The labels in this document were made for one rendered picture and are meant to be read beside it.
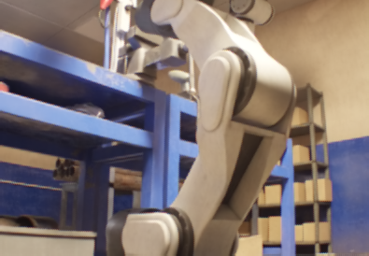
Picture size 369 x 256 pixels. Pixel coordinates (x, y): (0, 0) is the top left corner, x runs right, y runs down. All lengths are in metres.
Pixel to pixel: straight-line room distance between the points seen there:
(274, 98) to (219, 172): 0.17
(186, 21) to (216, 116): 0.29
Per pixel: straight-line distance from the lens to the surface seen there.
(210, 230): 0.78
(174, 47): 1.41
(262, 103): 0.73
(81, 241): 1.41
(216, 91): 0.71
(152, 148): 1.48
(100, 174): 1.89
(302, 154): 4.69
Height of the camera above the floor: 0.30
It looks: 17 degrees up
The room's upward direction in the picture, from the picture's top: 1 degrees clockwise
